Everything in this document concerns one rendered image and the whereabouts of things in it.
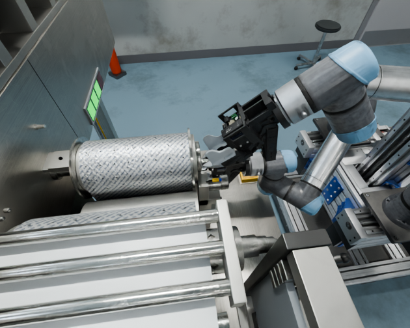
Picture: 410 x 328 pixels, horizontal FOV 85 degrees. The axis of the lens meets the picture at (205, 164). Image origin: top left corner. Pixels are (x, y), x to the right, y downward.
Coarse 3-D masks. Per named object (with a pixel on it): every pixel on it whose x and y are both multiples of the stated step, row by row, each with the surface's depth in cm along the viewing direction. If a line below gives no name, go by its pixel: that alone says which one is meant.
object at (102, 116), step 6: (102, 102) 133; (102, 108) 132; (96, 114) 134; (102, 114) 134; (102, 120) 138; (108, 120) 140; (102, 126) 142; (108, 126) 142; (108, 132) 146; (114, 132) 150; (108, 138) 150; (114, 138) 151
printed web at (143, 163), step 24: (96, 144) 49; (120, 144) 49; (144, 144) 49; (168, 144) 49; (96, 168) 47; (120, 168) 48; (144, 168) 48; (168, 168) 49; (96, 192) 51; (120, 192) 52; (144, 192) 54; (168, 192) 55; (72, 216) 31; (96, 216) 30; (120, 216) 30; (144, 216) 30
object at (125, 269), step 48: (0, 240) 22; (48, 240) 23; (96, 240) 24; (144, 240) 24; (192, 240) 24; (0, 288) 21; (48, 288) 21; (96, 288) 21; (144, 288) 21; (192, 288) 20; (240, 288) 19
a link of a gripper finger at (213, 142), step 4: (208, 136) 50; (212, 136) 50; (216, 136) 50; (220, 136) 50; (204, 140) 51; (208, 140) 51; (212, 140) 51; (216, 140) 51; (220, 140) 51; (208, 144) 52; (212, 144) 52; (216, 144) 52; (220, 144) 52; (224, 144) 51; (208, 148) 53; (212, 148) 53; (216, 148) 52; (220, 148) 52; (224, 148) 52; (204, 156) 54
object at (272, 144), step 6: (276, 126) 45; (270, 132) 45; (276, 132) 45; (270, 138) 47; (276, 138) 47; (264, 144) 50; (270, 144) 48; (276, 144) 48; (264, 150) 51; (270, 150) 49; (276, 150) 50; (264, 156) 52; (270, 156) 51
